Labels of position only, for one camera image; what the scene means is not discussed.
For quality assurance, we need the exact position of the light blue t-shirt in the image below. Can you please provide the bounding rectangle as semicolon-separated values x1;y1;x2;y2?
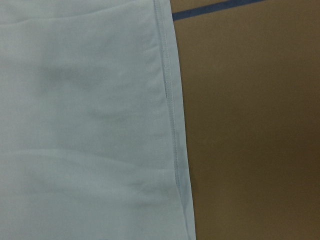
0;0;196;240

